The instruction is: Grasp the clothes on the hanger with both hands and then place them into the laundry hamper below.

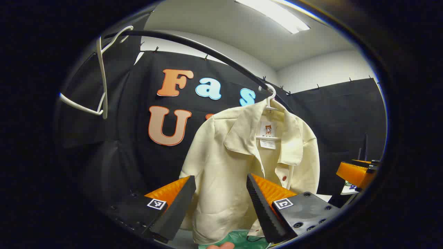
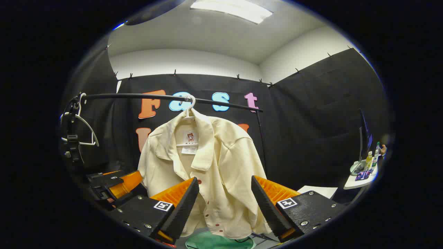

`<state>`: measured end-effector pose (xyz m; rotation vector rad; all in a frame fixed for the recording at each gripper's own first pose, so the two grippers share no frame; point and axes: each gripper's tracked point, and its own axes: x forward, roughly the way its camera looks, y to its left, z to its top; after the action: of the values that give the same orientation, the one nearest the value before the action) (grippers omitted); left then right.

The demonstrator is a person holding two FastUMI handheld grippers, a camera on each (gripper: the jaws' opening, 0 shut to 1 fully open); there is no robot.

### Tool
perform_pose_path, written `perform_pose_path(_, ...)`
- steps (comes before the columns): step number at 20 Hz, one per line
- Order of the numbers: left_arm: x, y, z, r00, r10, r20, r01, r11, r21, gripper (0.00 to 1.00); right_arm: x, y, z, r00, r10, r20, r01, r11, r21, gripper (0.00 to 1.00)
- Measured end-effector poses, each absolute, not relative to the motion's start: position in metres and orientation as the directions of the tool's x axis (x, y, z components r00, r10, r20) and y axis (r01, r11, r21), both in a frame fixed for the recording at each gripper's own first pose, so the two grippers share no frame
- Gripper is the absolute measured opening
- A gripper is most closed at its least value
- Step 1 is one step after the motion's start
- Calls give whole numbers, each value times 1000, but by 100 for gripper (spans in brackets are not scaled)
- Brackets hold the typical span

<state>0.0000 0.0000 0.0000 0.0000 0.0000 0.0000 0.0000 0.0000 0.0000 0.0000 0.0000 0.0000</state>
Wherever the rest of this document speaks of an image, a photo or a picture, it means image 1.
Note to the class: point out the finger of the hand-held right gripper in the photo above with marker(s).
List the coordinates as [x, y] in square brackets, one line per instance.
[353, 173]

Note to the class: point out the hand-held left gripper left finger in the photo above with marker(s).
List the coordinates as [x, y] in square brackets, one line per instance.
[180, 204]

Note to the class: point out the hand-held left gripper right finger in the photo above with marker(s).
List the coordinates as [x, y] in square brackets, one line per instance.
[261, 207]

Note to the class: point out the green-lined laundry hamper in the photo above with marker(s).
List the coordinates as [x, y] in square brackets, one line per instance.
[238, 239]

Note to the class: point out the cream collared shirt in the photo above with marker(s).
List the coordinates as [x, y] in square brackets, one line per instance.
[221, 162]

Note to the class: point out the white plastic clothes hanger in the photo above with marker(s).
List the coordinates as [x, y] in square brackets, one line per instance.
[269, 108]
[104, 90]

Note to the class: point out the thin black stand pole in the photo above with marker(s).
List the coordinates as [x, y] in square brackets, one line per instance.
[363, 148]

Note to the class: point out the black clothes rack rail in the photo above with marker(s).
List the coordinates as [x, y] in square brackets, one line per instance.
[152, 33]

